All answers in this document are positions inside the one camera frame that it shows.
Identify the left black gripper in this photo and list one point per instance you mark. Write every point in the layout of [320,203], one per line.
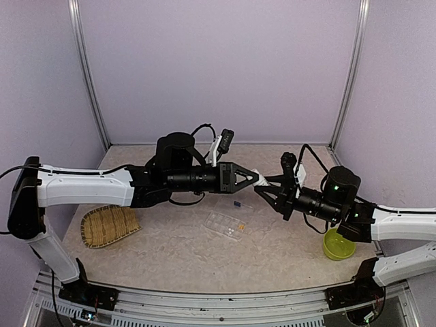
[227,180]

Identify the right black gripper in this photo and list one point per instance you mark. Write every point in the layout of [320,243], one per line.
[285,200]

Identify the clear plastic pill organizer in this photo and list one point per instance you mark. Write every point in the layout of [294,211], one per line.
[229,213]

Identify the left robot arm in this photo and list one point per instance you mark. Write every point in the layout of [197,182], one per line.
[177,166]

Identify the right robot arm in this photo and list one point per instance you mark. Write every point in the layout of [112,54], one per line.
[358,220]

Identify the green plastic bowl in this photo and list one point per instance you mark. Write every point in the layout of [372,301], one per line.
[336,247]

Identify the woven bamboo tray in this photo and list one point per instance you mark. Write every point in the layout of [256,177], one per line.
[106,225]

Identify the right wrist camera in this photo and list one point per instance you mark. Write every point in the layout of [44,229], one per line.
[294,168]

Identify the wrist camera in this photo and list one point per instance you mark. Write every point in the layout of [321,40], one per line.
[219,147]
[294,168]

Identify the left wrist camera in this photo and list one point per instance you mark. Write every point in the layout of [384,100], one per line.
[219,147]

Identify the front aluminium rail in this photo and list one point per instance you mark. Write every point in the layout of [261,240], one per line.
[139,307]

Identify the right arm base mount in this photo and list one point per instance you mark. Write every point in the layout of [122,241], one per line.
[351,295]

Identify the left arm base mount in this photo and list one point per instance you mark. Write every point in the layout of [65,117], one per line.
[88,294]

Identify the right aluminium frame post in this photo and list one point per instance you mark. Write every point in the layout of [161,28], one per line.
[357,47]

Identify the aluminium frame post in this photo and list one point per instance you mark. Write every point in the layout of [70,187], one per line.
[75,17]
[357,47]

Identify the left aluminium frame post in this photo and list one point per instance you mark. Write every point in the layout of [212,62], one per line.
[75,17]

